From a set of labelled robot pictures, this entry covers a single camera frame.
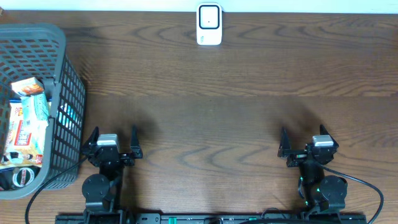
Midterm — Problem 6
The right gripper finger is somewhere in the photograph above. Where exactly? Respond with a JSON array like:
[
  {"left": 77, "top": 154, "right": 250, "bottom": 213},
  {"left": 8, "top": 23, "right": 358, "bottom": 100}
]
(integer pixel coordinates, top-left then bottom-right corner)
[
  {"left": 320, "top": 124, "right": 338, "bottom": 148},
  {"left": 277, "top": 127, "right": 292, "bottom": 157}
]

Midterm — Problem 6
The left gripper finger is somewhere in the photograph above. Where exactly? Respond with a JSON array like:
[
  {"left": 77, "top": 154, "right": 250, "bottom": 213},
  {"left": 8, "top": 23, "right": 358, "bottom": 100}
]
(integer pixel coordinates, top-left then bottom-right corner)
[
  {"left": 130, "top": 125, "right": 143, "bottom": 159},
  {"left": 81, "top": 126, "right": 100, "bottom": 155}
]

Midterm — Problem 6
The teal small carton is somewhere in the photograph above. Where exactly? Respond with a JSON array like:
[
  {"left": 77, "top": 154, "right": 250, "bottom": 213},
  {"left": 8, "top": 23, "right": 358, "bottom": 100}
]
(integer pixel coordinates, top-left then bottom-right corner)
[{"left": 57, "top": 103, "right": 76, "bottom": 129}]

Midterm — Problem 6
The mint green pack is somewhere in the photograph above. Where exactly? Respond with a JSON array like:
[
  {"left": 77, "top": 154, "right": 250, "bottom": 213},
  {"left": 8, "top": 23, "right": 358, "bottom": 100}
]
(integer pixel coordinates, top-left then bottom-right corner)
[{"left": 21, "top": 93, "right": 49, "bottom": 122}]

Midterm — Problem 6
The yellow snack bag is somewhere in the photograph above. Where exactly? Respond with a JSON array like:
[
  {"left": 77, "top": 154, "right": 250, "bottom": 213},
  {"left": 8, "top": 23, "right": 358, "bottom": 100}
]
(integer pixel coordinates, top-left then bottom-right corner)
[{"left": 1, "top": 102, "right": 47, "bottom": 170}]

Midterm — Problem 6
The round tape roll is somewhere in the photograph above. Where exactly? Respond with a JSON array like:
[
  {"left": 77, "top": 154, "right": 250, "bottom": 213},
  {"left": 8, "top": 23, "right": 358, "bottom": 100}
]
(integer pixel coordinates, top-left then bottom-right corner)
[{"left": 12, "top": 167, "right": 36, "bottom": 188}]

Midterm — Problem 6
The orange small carton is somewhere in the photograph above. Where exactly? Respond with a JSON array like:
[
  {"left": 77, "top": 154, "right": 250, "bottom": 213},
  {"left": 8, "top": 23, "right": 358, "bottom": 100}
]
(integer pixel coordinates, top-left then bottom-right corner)
[{"left": 11, "top": 77, "right": 44, "bottom": 96}]

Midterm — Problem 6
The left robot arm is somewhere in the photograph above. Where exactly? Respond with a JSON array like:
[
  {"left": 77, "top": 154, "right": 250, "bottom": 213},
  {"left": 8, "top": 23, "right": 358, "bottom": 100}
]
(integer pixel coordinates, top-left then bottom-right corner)
[{"left": 81, "top": 126, "right": 143, "bottom": 223}]

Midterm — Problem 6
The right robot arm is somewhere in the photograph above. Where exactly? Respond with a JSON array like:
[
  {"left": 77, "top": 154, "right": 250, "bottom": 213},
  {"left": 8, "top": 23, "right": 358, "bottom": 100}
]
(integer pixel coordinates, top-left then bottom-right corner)
[{"left": 277, "top": 125, "right": 348, "bottom": 220}]

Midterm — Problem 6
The white barcode scanner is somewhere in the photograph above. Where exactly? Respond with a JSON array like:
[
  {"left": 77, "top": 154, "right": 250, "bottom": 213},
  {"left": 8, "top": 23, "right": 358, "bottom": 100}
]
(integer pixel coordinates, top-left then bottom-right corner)
[{"left": 196, "top": 2, "right": 223, "bottom": 45}]

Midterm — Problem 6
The grey plastic shopping basket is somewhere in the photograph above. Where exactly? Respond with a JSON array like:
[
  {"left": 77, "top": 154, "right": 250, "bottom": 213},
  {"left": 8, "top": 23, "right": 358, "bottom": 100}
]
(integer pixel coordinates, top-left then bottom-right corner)
[{"left": 1, "top": 23, "right": 86, "bottom": 200}]

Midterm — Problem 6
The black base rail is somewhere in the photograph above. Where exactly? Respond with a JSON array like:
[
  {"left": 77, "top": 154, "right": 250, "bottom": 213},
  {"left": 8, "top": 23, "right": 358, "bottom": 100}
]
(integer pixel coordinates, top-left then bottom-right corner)
[{"left": 55, "top": 213, "right": 366, "bottom": 224}]

